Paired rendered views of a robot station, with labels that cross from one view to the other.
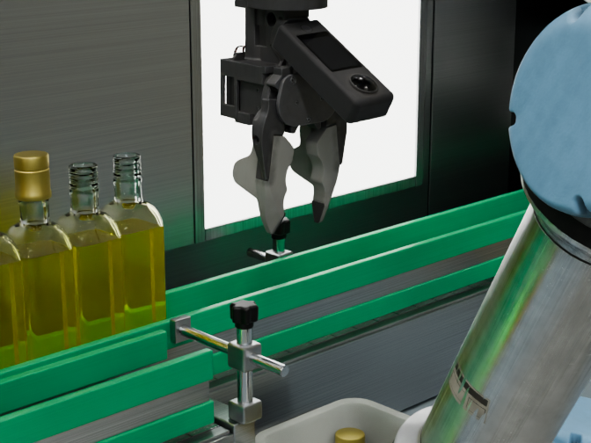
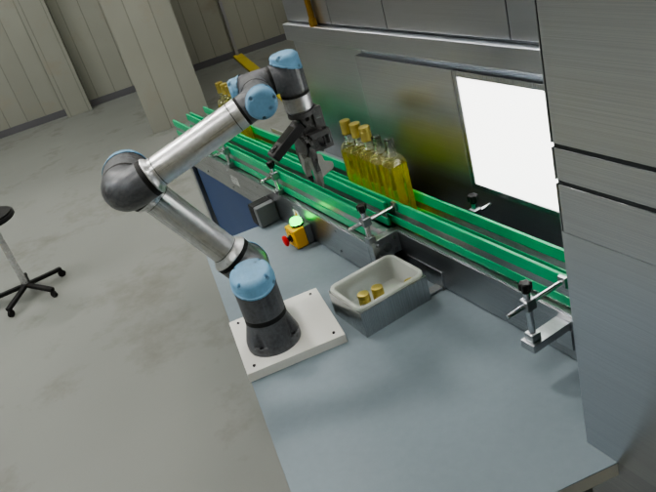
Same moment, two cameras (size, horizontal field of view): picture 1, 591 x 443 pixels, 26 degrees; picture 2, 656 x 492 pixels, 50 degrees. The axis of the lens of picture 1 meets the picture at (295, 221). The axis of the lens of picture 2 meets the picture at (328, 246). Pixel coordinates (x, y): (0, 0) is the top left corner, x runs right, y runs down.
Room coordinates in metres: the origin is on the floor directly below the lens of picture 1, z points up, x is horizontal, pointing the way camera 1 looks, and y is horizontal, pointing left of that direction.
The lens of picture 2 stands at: (1.75, -1.66, 1.87)
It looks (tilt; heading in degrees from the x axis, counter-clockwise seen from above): 28 degrees down; 111
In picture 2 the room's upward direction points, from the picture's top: 17 degrees counter-clockwise
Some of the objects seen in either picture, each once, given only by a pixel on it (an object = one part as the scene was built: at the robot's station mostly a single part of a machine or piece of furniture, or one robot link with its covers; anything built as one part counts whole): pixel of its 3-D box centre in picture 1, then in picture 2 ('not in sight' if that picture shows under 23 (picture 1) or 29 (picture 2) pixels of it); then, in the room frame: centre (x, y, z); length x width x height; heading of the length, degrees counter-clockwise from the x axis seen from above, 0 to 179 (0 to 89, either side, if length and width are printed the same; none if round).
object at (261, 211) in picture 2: not in sight; (264, 212); (0.69, 0.53, 0.79); 0.08 x 0.08 x 0.08; 44
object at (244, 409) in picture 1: (229, 355); (372, 220); (1.23, 0.07, 0.95); 0.17 x 0.03 x 0.12; 44
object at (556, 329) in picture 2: not in sight; (539, 319); (1.67, -0.39, 0.90); 0.17 x 0.05 x 0.23; 44
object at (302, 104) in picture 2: not in sight; (297, 102); (1.13, 0.01, 1.35); 0.08 x 0.08 x 0.05
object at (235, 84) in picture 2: not in sight; (252, 89); (1.05, -0.06, 1.42); 0.11 x 0.11 x 0.08; 27
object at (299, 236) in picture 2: not in sight; (299, 234); (0.88, 0.33, 0.79); 0.07 x 0.07 x 0.07; 44
